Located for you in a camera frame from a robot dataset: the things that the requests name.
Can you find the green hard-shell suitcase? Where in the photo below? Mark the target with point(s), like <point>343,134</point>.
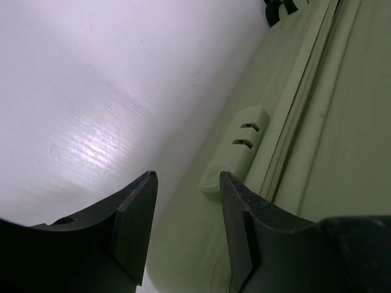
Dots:
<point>307,128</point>

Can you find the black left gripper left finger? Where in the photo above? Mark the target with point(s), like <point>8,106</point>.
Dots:
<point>102,248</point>

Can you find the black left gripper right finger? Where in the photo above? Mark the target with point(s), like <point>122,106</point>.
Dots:
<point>272,250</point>

